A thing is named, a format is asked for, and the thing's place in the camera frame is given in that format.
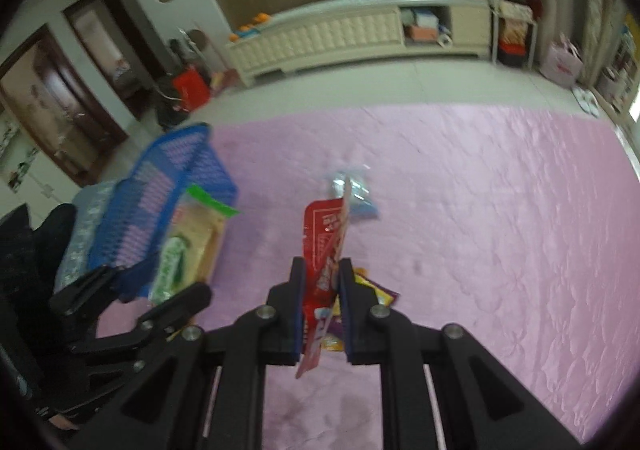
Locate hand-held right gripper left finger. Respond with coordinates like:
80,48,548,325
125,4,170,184
65,257,307,450

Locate pink blanket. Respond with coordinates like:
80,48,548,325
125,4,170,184
95,103,640,450

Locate black cloth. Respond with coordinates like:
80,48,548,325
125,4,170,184
0,203,77,316

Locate black bag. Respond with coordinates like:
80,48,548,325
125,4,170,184
156,85,194,129

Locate dark wooden door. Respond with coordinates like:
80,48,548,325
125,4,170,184
0,0,142,187

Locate orange box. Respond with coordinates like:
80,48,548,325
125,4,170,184
404,24,439,42

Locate white slippers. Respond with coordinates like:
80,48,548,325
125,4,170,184
572,86,601,119

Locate red paper bag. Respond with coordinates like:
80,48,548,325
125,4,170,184
172,69,211,112

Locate pink bag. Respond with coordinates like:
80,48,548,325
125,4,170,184
542,35,584,89

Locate red snack packet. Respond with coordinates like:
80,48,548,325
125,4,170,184
295,197,351,379

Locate patterned curtain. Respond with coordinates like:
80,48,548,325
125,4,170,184
540,0,617,81

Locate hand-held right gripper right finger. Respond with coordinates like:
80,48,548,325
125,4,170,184
337,257,583,450

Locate grey embroidered chair cover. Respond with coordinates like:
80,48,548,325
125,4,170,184
52,180,122,293

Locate cream tufted cabinet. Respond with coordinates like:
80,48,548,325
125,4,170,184
223,0,493,87

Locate white metal rack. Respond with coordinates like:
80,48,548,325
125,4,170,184
470,0,544,66

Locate blue and silver snack packet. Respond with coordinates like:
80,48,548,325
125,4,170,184
324,169,380,220

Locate red food bag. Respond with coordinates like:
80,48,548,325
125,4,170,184
500,18,531,56

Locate yellow and green snack packet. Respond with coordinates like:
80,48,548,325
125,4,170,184
150,184,241,306

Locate blue plastic basket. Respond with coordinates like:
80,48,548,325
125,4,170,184
87,123,239,303

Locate purple and yellow snack packet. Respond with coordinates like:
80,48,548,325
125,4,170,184
320,267,401,353

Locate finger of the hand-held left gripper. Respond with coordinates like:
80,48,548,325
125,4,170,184
70,281,213,356
49,264,126,317

